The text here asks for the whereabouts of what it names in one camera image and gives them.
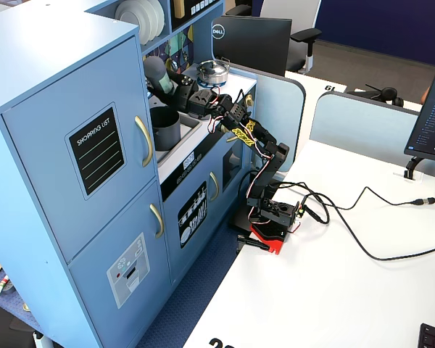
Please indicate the black Dell monitor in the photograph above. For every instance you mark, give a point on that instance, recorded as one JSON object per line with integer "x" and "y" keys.
{"x": 253, "y": 43}

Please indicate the white plate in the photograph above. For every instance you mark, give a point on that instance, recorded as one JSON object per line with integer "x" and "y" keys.
{"x": 161, "y": 18}
{"x": 128, "y": 14}
{"x": 151, "y": 21}

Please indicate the black table clamp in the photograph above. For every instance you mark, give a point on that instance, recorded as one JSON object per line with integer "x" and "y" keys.
{"x": 252, "y": 242}

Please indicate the black monitor stand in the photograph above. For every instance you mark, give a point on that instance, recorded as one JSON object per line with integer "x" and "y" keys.
{"x": 413, "y": 166}

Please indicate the black white dishes sticker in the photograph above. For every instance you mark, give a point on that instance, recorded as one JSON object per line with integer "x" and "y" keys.
{"x": 192, "y": 217}

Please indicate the light blue toy kitchen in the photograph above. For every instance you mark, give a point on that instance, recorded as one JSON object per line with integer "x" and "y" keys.
{"x": 40, "y": 72}

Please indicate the steel pot lid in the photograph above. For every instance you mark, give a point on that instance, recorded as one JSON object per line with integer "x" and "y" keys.
{"x": 212, "y": 67}

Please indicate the monitor showing dark code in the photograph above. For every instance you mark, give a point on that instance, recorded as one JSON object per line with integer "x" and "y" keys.
{"x": 433, "y": 127}

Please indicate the gold oven knob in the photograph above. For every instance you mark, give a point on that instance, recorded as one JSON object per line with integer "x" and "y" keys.
{"x": 249, "y": 100}

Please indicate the digital clock sticker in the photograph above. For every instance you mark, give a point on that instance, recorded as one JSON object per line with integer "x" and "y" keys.
{"x": 189, "y": 160}

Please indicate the low light blue desk partition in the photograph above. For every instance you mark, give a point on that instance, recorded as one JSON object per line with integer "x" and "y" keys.
{"x": 359, "y": 127}

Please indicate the yellow black tape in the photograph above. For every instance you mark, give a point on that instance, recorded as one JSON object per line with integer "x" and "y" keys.
{"x": 243, "y": 135}

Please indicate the tall light blue desk partition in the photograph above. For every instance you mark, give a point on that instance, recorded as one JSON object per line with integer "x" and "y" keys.
{"x": 275, "y": 108}

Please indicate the red robot base mount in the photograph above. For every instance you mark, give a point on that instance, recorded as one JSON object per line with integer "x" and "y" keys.
{"x": 270, "y": 235}

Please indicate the gray cylindrical recipient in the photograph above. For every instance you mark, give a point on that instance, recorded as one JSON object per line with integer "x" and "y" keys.
{"x": 165, "y": 130}

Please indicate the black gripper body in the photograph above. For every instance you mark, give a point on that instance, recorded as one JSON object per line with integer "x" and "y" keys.
{"x": 184, "y": 89}

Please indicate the black shopping list sticker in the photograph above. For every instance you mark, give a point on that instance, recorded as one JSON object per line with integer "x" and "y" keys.
{"x": 96, "y": 152}

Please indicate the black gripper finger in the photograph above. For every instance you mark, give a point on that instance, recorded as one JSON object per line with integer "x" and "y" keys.
{"x": 183, "y": 81}
{"x": 166, "y": 98}

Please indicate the steel toy pot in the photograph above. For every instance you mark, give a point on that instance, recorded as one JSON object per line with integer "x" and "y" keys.
{"x": 213, "y": 78}

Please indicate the black headphones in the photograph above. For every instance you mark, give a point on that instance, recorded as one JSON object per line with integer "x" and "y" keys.
{"x": 388, "y": 95}

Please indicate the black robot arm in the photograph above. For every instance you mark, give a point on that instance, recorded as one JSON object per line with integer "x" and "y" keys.
{"x": 266, "y": 174}

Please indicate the red green striped item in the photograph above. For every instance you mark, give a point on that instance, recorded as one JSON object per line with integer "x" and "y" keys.
{"x": 0, "y": 285}

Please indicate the white black office chair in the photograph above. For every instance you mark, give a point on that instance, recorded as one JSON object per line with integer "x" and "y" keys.
{"x": 293, "y": 14}

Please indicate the gray ice dispenser sticker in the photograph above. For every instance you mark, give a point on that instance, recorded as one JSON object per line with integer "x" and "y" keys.
{"x": 128, "y": 270}

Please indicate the gray salt shaker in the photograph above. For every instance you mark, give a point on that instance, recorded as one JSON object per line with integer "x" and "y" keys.
{"x": 156, "y": 70}

